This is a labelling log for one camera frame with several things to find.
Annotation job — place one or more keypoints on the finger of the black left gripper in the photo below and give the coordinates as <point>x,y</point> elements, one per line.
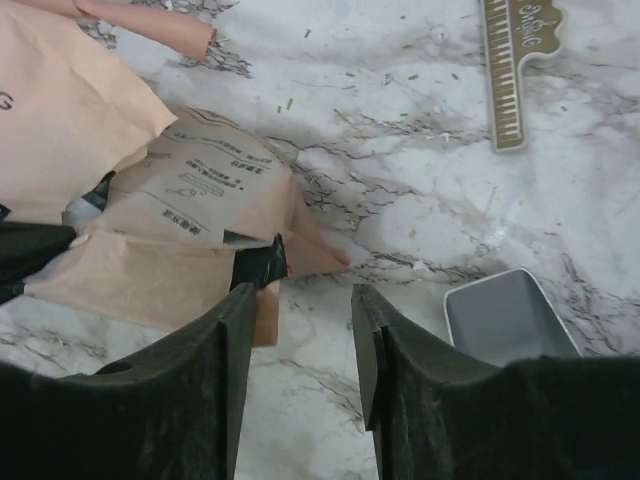
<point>27,247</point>

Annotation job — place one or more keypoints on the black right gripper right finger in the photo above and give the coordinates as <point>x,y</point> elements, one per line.
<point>436,413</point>

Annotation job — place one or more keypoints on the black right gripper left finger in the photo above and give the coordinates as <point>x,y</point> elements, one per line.
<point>172,410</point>

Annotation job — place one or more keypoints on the silver metal litter scoop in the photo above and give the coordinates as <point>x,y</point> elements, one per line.
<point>504,318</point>

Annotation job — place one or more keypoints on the peach cat litter bag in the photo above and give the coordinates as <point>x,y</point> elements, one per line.
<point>172,206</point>

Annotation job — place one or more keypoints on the white bag sealing clip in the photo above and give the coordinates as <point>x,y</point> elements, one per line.
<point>514,33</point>

